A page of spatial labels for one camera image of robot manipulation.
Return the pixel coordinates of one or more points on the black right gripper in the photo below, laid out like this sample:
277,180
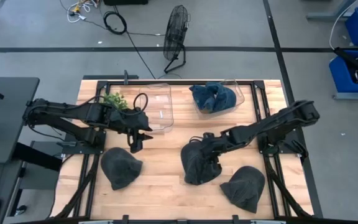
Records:
214,144

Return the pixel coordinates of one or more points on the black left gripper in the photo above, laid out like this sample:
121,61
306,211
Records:
126,119

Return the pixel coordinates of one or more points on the dark grey fabric hat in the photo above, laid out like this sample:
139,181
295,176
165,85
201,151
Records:
244,189
193,168
120,168

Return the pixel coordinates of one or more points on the blue fabric hat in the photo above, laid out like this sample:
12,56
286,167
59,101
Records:
202,96
225,98

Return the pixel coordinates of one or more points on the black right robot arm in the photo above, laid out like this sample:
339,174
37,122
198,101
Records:
275,123

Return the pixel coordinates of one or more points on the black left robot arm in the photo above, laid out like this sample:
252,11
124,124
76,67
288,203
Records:
61,112

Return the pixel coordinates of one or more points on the clear plastic bin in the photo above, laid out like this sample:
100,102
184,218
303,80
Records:
162,105
239,93

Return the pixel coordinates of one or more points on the green plant in white pot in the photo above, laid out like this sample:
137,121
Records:
117,101

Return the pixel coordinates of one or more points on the black floor fan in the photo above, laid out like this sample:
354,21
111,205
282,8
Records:
176,31

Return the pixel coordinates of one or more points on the black box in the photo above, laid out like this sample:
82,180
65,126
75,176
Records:
125,2

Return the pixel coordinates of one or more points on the dark grey desk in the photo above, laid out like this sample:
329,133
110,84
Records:
5,124

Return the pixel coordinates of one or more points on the black aluminium table frame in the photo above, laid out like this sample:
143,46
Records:
182,82

